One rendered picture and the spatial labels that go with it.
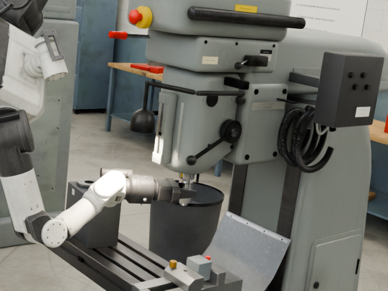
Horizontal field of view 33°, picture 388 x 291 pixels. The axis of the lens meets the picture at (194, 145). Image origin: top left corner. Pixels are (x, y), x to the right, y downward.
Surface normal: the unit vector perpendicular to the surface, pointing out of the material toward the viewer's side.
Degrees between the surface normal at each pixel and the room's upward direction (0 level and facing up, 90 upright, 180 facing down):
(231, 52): 90
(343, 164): 90
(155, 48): 90
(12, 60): 58
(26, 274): 0
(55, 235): 78
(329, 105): 90
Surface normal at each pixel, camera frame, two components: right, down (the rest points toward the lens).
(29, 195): 0.69, 0.03
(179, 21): 0.04, 0.23
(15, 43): 0.77, -0.33
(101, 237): 0.54, 0.25
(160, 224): -0.68, 0.15
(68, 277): 0.11, -0.97
